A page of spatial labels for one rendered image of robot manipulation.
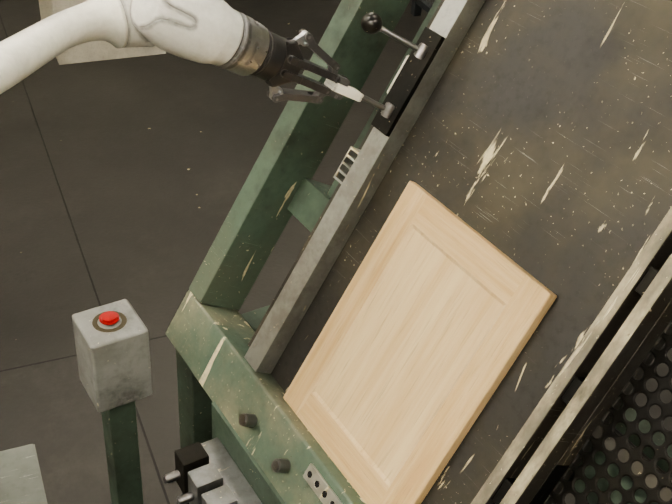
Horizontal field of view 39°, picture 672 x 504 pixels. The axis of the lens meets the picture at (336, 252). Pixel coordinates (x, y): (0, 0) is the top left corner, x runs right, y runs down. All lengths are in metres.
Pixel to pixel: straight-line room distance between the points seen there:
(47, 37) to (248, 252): 0.75
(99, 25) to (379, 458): 0.84
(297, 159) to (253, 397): 0.49
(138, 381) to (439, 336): 0.70
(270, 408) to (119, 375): 0.34
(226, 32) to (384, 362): 0.63
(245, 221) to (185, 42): 0.63
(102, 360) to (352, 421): 0.53
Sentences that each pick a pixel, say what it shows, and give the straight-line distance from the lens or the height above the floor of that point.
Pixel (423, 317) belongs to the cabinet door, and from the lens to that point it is 1.61.
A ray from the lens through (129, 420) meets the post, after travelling 2.11.
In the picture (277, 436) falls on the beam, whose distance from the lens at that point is 1.79.
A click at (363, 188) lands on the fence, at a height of 1.26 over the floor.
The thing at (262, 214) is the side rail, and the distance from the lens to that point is 1.97.
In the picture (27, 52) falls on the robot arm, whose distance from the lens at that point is 1.41.
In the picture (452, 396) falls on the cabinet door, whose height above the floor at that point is 1.11.
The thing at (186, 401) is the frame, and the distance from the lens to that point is 2.20.
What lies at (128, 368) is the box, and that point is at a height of 0.85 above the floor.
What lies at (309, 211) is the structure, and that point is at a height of 1.12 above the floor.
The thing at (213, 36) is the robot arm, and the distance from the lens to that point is 1.43.
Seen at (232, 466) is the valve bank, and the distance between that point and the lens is 1.92.
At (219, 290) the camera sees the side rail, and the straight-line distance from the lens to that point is 2.03.
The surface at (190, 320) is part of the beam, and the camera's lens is 2.05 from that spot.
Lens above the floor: 2.16
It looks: 35 degrees down
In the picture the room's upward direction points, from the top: 4 degrees clockwise
